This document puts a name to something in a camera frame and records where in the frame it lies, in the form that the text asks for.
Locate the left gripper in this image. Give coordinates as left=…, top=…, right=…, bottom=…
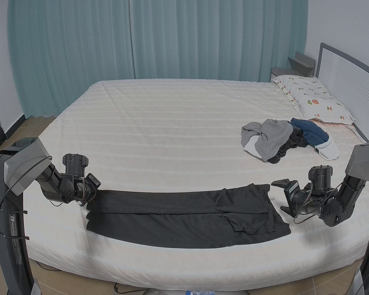
left=78, top=173, right=101, bottom=207

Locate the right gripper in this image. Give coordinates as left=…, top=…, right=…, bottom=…
left=271, top=179, right=311, bottom=218

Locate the black T-shirt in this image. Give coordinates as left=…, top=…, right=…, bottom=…
left=86, top=183, right=292, bottom=249

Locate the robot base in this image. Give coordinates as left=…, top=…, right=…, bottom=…
left=141, top=289, right=249, bottom=295

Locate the pile of clothes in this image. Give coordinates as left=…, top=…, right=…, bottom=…
left=241, top=118, right=339, bottom=164

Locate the bed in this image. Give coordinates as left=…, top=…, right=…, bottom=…
left=0, top=42, right=369, bottom=288

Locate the white printed pillow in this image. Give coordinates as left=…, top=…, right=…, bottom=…
left=271, top=75, right=355, bottom=125

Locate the grey bedside table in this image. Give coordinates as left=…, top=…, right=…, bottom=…
left=271, top=52, right=315, bottom=77

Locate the blue-green curtain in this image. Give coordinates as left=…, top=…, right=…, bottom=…
left=8, top=0, right=135, bottom=119
left=131, top=0, right=309, bottom=82

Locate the black cable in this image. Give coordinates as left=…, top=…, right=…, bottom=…
left=37, top=261, right=59, bottom=271
left=114, top=283, right=142, bottom=295

